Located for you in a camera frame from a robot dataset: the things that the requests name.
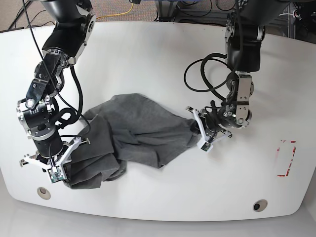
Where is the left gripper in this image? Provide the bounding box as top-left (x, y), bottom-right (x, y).
top-left (190, 108), bottom-right (225, 135)

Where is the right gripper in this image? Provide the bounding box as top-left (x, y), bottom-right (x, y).
top-left (32, 134), bottom-right (72, 183)

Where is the grey t-shirt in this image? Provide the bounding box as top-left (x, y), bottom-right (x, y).
top-left (65, 93), bottom-right (199, 190)

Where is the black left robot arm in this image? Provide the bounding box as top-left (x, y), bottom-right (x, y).
top-left (191, 0), bottom-right (291, 138)

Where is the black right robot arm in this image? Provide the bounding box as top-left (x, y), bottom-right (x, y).
top-left (16, 0), bottom-right (96, 183)

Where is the red tape rectangle marking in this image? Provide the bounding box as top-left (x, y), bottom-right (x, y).
top-left (275, 140), bottom-right (297, 177)

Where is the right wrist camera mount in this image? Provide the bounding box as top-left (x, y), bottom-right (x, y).
top-left (19, 137), bottom-right (91, 184)

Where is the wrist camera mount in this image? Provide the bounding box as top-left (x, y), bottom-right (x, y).
top-left (19, 137), bottom-right (91, 184)
top-left (186, 106), bottom-right (232, 153)

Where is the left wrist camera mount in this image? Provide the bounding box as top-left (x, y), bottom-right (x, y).
top-left (186, 106), bottom-right (232, 153)

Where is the left table cable grommet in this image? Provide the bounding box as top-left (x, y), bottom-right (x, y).
top-left (37, 187), bottom-right (51, 200)

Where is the table cable grommet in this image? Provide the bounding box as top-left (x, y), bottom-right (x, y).
top-left (253, 199), bottom-right (268, 212)
top-left (37, 187), bottom-right (51, 200)

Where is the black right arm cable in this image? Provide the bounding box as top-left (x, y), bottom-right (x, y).
top-left (50, 65), bottom-right (91, 134)

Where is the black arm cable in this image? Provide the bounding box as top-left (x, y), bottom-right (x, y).
top-left (184, 52), bottom-right (235, 104)
top-left (50, 65), bottom-right (91, 134)

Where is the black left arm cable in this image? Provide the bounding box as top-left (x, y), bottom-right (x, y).
top-left (184, 52), bottom-right (235, 104)

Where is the right table cable grommet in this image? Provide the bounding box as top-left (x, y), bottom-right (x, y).
top-left (253, 199), bottom-right (268, 212)

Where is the yellow cable on floor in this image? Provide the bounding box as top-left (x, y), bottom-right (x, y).
top-left (96, 2), bottom-right (135, 20)

